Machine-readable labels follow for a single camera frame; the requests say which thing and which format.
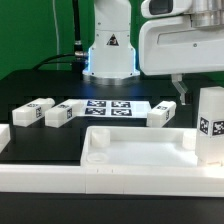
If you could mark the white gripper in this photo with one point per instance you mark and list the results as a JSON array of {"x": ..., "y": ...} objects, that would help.
[{"x": 173, "y": 46}]

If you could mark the white desk top tray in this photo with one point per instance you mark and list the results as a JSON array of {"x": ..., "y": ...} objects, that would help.
[{"x": 141, "y": 146}]

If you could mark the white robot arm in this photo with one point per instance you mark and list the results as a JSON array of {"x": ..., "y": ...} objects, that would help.
[{"x": 112, "y": 59}]

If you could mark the white marker sheet with tags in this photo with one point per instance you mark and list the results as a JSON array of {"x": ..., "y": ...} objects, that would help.
[{"x": 115, "y": 108}]

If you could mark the white front fence bar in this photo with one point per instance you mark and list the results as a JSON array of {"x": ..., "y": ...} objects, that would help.
[{"x": 202, "y": 181}]

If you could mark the white fence bar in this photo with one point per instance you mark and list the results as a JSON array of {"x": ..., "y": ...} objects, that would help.
[
  {"x": 4, "y": 136},
  {"x": 202, "y": 181}
]

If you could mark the white left fence bar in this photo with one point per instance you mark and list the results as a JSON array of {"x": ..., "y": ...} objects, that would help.
[{"x": 4, "y": 136}]

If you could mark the black cable post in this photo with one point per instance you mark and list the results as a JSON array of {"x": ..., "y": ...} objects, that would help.
[{"x": 77, "y": 66}]

